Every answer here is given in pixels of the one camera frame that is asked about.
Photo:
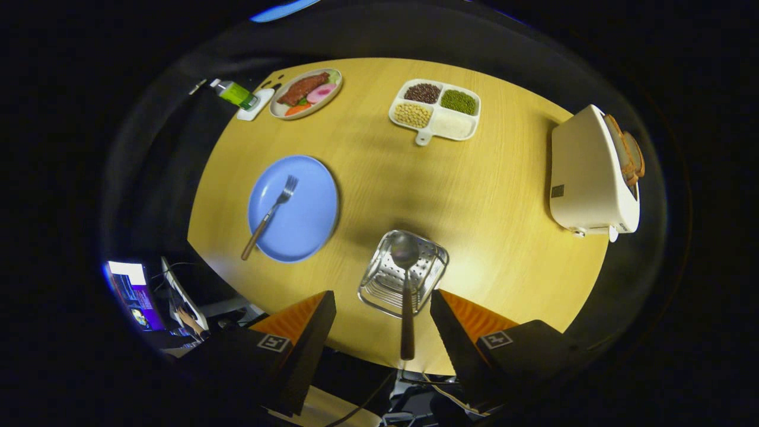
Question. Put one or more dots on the brown bread slice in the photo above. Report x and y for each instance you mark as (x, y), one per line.
(618, 147)
(635, 155)

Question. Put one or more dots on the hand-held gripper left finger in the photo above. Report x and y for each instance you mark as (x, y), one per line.
(305, 356)

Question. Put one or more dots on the white toaster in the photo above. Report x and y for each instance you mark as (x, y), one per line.
(587, 172)

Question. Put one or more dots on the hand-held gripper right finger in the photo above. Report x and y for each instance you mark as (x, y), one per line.
(456, 350)

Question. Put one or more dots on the white monitor back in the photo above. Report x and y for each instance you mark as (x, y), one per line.
(181, 290)

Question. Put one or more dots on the pile of dark red beans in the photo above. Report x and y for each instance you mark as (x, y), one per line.
(422, 93)

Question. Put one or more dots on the cream plate of food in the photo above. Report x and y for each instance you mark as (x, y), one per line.
(320, 108)

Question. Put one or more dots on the green plastic bottle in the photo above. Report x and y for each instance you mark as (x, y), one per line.
(237, 93)

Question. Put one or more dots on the blue round plate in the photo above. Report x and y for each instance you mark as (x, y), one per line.
(308, 219)

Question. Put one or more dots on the pile of green mung beans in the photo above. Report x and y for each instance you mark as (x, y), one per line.
(459, 102)

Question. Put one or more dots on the white divided tray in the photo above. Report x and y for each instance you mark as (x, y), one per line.
(436, 110)

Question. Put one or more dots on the pile of yellow soybeans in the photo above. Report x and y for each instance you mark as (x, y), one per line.
(413, 115)

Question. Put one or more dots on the red meat slice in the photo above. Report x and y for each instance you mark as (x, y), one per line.
(302, 88)

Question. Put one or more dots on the lit computer monitor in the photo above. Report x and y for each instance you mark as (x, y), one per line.
(133, 293)

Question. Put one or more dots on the orange carrot piece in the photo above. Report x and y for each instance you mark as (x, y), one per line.
(296, 110)

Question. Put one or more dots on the white square coaster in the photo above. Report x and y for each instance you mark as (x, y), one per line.
(261, 110)

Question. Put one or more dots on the pile of white rice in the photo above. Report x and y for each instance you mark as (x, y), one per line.
(452, 124)

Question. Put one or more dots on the pink ham slice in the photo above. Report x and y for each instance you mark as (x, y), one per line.
(321, 93)

